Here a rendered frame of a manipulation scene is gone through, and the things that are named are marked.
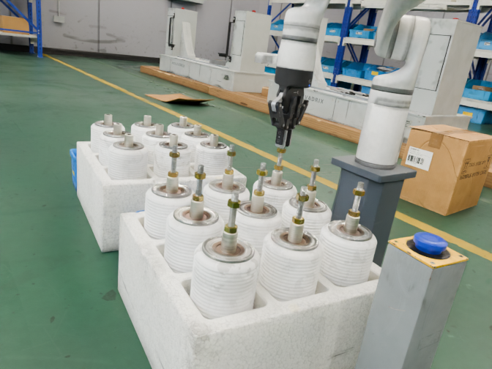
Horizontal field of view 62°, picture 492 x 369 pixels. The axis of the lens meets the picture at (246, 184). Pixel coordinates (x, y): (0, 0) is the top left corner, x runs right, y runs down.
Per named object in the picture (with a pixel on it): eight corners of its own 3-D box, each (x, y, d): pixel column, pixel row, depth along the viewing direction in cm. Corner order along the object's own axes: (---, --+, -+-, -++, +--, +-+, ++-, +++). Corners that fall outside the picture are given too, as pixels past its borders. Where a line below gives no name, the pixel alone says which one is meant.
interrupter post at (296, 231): (284, 237, 66) (288, 219, 65) (298, 238, 66) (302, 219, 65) (289, 244, 64) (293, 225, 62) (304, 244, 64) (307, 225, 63)
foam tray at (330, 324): (269, 262, 108) (279, 198, 102) (380, 366, 77) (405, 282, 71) (117, 289, 88) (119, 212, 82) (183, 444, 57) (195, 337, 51)
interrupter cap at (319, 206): (295, 213, 76) (296, 209, 76) (283, 198, 83) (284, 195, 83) (333, 214, 78) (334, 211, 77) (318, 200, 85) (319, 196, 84)
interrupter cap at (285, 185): (266, 192, 85) (267, 189, 85) (252, 179, 92) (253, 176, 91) (299, 191, 88) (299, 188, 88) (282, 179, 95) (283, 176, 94)
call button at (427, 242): (424, 243, 55) (427, 229, 55) (450, 257, 52) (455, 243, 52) (404, 247, 53) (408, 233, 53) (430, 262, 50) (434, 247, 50)
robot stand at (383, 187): (345, 254, 118) (368, 153, 108) (387, 280, 107) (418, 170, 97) (308, 265, 109) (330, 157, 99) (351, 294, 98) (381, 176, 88)
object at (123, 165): (139, 203, 115) (142, 140, 110) (149, 217, 108) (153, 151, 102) (103, 206, 111) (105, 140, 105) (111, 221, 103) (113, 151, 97)
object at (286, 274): (244, 317, 74) (257, 225, 68) (293, 315, 76) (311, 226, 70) (257, 356, 65) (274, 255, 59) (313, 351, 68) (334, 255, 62)
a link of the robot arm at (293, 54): (274, 64, 89) (279, 34, 87) (321, 72, 83) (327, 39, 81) (251, 62, 82) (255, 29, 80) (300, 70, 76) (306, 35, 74)
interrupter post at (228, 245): (222, 246, 60) (224, 225, 59) (237, 249, 60) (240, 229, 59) (217, 253, 58) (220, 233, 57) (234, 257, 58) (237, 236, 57)
